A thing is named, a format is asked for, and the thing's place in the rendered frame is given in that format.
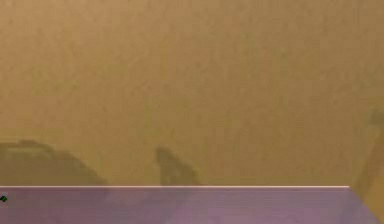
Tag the small green leaf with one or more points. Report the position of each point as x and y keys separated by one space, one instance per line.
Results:
x=3 y=199

